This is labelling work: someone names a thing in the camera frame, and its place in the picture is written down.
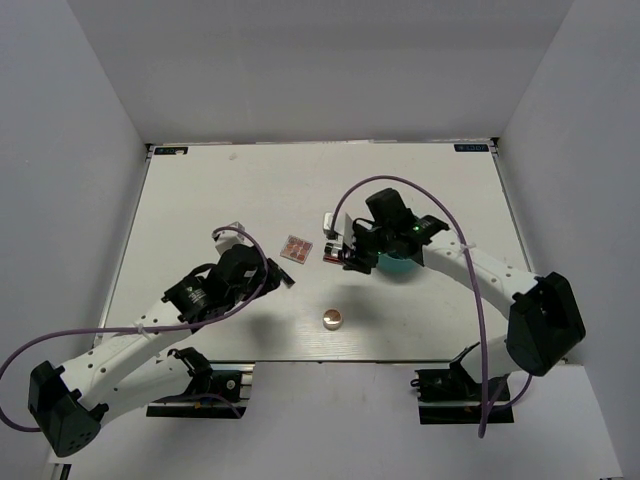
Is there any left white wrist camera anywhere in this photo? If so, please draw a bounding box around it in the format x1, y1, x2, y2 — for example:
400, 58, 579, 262
211, 222, 246, 256

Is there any right blue corner label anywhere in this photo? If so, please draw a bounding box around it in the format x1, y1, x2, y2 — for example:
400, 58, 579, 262
454, 143, 490, 153

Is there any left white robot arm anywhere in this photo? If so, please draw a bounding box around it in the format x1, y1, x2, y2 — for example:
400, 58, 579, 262
28, 245, 294, 457

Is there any eyeshadow palette clear case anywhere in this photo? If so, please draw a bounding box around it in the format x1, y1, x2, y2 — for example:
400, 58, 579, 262
280, 235, 313, 264

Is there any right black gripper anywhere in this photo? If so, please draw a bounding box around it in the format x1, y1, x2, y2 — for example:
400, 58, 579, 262
338, 222, 394, 275

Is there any left blue corner label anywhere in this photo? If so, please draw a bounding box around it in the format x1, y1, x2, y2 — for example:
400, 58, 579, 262
153, 146, 189, 156

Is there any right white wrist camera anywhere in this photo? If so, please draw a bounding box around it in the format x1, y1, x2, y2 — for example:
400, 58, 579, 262
323, 212, 353, 248

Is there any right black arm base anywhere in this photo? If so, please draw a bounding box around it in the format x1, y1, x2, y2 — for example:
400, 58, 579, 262
410, 369, 514, 425

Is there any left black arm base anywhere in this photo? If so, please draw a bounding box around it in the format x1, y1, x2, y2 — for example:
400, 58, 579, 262
146, 364, 254, 420

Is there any blue corner label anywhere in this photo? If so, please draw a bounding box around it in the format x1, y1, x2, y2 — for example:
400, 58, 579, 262
153, 146, 189, 156
454, 143, 490, 153

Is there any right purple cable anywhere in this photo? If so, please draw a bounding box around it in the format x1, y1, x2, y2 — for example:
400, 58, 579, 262
331, 174, 533, 440

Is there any round beige powder compact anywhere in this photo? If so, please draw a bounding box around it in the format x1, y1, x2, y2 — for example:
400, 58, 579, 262
322, 309, 344, 331

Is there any clear bottle black cap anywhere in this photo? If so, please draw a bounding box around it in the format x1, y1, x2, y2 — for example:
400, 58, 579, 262
324, 241, 349, 259

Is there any dark red lip gloss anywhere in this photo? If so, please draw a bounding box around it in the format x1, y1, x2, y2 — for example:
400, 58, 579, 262
323, 254, 343, 265

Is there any teal round organizer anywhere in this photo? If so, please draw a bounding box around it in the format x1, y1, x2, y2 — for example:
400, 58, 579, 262
376, 254, 416, 275

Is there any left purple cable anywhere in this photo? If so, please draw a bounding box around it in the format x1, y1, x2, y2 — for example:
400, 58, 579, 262
0, 225, 271, 433

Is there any purple cable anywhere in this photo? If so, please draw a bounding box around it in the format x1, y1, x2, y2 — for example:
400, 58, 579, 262
331, 174, 533, 440
0, 225, 271, 433

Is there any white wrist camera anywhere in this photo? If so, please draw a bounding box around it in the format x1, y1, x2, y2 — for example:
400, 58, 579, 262
211, 222, 246, 256
323, 212, 353, 248

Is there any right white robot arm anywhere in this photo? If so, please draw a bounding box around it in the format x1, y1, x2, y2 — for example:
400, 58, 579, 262
338, 188, 586, 399

